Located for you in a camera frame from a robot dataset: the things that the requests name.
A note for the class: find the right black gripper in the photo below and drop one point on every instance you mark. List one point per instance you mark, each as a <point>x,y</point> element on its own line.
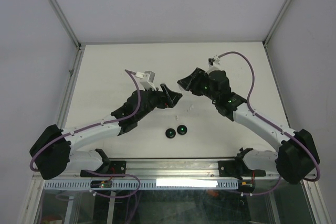
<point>191,82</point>

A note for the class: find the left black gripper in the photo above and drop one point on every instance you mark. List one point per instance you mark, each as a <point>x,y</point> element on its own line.
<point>167,98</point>

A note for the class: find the black earbud case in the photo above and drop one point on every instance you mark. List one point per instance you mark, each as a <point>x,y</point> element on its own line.
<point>181,129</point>
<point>170,133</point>

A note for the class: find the white earbud case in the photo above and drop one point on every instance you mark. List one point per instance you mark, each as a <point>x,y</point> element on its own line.
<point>181,88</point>

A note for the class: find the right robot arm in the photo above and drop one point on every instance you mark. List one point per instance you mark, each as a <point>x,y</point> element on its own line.
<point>294,153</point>

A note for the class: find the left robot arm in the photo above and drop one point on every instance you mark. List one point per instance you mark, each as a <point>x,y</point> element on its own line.
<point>59,150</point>

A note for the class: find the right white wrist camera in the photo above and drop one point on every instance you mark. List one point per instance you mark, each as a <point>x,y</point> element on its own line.
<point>213,64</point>

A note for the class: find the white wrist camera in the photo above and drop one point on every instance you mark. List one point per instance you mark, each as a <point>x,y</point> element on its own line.
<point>213,64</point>
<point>146,79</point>

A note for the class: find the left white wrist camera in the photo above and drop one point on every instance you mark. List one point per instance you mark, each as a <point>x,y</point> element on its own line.
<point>146,79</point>

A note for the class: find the aluminium mounting rail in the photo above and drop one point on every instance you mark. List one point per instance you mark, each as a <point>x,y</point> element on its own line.
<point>185,167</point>

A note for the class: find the left aluminium frame post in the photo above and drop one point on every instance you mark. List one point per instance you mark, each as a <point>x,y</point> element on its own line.
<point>64,22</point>

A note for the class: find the aluminium frame post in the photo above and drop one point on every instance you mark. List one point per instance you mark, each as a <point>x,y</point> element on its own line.
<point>276,22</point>
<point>64,22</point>

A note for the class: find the white slotted cable duct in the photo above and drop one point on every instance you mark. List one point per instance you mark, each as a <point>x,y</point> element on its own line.
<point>144,184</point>

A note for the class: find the right aluminium frame post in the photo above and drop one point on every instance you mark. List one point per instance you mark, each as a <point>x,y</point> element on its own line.
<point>276,22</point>

